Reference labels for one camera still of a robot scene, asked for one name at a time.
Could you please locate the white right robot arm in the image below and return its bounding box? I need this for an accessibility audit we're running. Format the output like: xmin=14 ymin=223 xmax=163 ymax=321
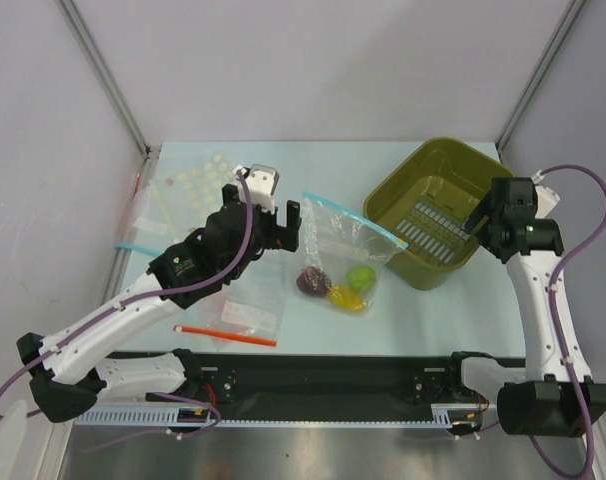
xmin=444 ymin=177 xmax=606 ymax=438

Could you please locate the white slotted cable duct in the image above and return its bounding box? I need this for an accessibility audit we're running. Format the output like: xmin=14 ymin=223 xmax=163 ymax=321
xmin=74 ymin=404 xmax=495 ymax=429

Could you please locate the olive green plastic bin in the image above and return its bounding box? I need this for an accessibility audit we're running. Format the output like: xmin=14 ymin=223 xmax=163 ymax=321
xmin=363 ymin=137 xmax=513 ymax=291

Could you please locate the clear bag red zipper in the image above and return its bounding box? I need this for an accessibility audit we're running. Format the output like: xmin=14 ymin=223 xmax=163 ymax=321
xmin=173 ymin=255 xmax=288 ymax=349

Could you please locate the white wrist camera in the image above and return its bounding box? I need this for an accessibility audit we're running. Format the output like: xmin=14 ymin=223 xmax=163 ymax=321
xmin=531 ymin=170 xmax=560 ymax=219
xmin=234 ymin=164 xmax=279 ymax=214

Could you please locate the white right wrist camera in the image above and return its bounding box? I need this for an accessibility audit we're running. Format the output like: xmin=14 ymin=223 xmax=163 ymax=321
xmin=531 ymin=170 xmax=560 ymax=219

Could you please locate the clear bag blue zipper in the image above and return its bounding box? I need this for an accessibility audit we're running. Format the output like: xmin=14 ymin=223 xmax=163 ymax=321
xmin=295 ymin=191 xmax=408 ymax=314
xmin=114 ymin=187 xmax=168 ymax=257

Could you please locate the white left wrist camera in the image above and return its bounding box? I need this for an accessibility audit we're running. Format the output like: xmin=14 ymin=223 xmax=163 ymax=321
xmin=234 ymin=164 xmax=279 ymax=214

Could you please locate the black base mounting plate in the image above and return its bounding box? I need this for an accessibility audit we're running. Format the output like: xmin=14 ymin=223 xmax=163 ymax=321
xmin=102 ymin=349 xmax=529 ymax=421

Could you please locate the red apple toy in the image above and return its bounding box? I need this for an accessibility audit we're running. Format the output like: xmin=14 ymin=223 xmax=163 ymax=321
xmin=296 ymin=266 xmax=332 ymax=298

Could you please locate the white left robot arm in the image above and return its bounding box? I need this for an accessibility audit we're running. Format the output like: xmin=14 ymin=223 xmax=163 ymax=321
xmin=17 ymin=185 xmax=301 ymax=423

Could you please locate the green lime toy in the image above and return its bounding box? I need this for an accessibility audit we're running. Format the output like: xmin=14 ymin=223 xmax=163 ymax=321
xmin=346 ymin=264 xmax=377 ymax=294

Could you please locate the clear bag with round dots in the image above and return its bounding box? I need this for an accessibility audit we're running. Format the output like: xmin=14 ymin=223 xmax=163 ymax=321
xmin=128 ymin=151 xmax=234 ymax=247

